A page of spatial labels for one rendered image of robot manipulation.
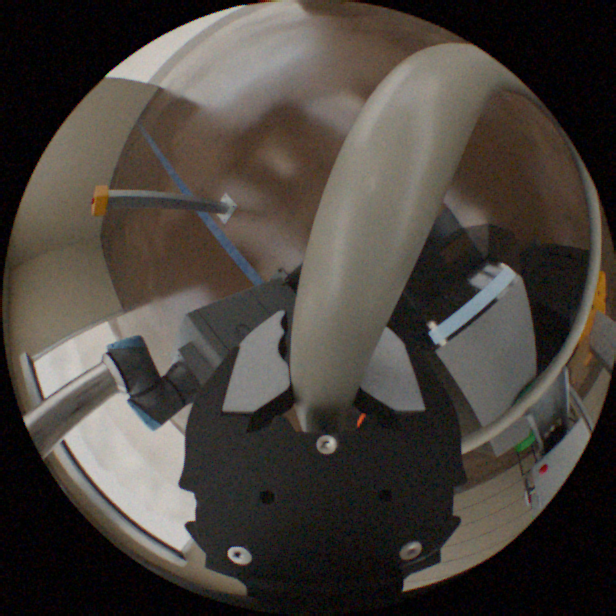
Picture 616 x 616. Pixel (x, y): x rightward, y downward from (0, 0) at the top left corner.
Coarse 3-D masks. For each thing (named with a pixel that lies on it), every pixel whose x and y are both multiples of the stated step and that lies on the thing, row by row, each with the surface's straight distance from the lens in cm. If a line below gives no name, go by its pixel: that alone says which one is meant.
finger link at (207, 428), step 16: (224, 368) 9; (208, 384) 8; (224, 384) 8; (208, 400) 8; (224, 400) 8; (192, 416) 8; (208, 416) 8; (224, 416) 7; (240, 416) 7; (192, 432) 8; (208, 432) 7; (224, 432) 7; (240, 432) 7; (192, 448) 7; (208, 448) 7; (192, 464) 7; (192, 480) 7; (272, 496) 6
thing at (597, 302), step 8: (600, 272) 147; (600, 280) 142; (600, 288) 142; (600, 296) 145; (592, 304) 129; (600, 304) 149; (592, 312) 133; (592, 320) 137; (584, 328) 125; (584, 336) 130; (584, 360) 152
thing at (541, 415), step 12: (552, 360) 48; (564, 372) 46; (552, 384) 54; (564, 384) 52; (552, 396) 59; (564, 396) 59; (540, 408) 58; (552, 408) 66; (564, 408) 68; (528, 420) 47; (540, 420) 65; (552, 420) 75; (564, 420) 79; (540, 432) 74; (540, 444) 71; (540, 456) 93
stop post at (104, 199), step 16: (96, 192) 119; (112, 192) 124; (128, 192) 126; (144, 192) 130; (160, 192) 136; (96, 208) 119; (112, 208) 124; (176, 208) 141; (192, 208) 147; (208, 208) 156; (224, 208) 166
